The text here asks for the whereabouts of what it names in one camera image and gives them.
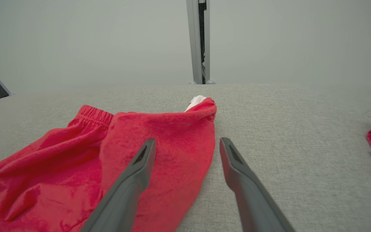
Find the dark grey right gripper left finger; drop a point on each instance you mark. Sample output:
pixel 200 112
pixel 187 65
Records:
pixel 124 193

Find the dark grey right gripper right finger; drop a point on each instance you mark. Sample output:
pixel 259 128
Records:
pixel 253 196

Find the red shorts with white trim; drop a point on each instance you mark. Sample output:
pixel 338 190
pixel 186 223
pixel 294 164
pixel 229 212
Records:
pixel 60 167

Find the grey fabric sofa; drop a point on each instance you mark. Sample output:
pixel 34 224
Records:
pixel 301 145

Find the grey metal post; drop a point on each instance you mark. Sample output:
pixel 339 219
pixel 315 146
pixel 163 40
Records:
pixel 193 42

